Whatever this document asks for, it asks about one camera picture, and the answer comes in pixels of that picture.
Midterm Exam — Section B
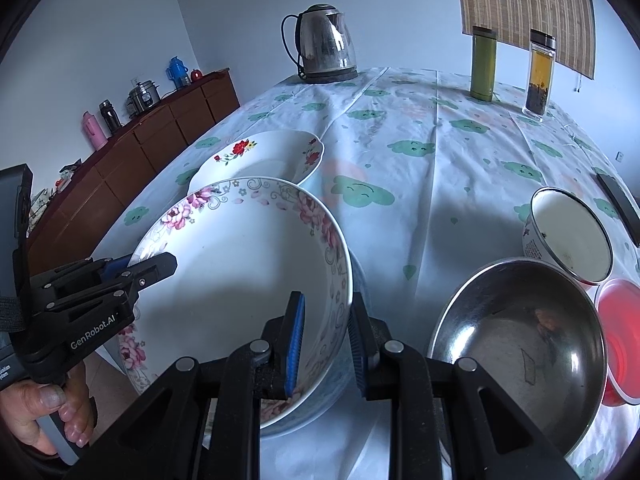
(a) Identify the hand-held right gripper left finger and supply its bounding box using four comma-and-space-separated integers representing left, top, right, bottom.
65, 291, 307, 480

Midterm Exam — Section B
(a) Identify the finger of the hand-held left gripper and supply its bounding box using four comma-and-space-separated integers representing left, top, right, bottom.
45, 252, 178, 322
31, 256, 135, 301

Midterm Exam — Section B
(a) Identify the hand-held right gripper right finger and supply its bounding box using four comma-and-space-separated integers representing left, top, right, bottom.
348, 292, 581, 480

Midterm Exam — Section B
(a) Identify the pink floral deep plate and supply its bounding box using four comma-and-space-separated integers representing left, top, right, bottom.
116, 177, 353, 436

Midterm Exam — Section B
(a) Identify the stainless steel bowl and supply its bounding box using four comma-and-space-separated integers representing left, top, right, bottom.
426, 257, 608, 461

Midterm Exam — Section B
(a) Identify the red plastic bowl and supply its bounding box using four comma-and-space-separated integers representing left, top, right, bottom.
595, 276, 640, 407

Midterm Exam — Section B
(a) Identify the person's left hand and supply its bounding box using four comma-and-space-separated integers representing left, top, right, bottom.
0, 360, 98, 456

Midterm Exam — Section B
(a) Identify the brown wooden sideboard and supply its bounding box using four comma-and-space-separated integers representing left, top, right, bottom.
25, 67, 241, 276

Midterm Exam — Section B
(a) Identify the pink drinking bottle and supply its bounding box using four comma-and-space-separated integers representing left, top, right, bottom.
82, 111, 108, 151

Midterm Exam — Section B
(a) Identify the black drinking bottle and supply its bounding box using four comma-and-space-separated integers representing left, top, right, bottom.
98, 100, 122, 136

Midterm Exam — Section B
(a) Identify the red floral white plate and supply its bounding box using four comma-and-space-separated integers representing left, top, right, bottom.
186, 130, 326, 196

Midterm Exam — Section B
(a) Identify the cloud print tablecloth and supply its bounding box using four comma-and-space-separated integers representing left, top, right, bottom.
92, 66, 640, 480

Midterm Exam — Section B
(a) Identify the blue thermos jug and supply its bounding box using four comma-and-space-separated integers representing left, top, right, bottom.
166, 56, 189, 88

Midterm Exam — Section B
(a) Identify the white enamel bowl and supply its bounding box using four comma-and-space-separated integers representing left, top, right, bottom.
521, 187, 613, 286

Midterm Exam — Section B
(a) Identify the stainless steel electric kettle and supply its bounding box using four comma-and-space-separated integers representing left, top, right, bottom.
281, 4, 359, 85

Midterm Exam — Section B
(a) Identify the black smartphone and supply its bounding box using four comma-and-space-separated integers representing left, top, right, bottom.
596, 172, 640, 247

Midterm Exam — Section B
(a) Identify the green insulated bottle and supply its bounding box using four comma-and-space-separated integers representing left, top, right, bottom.
470, 26, 497, 102

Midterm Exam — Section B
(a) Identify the glass tea bottle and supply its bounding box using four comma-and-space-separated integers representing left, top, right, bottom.
522, 29, 557, 122

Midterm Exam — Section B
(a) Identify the bamboo window blind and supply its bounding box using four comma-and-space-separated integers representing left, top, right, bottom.
454, 0, 597, 80

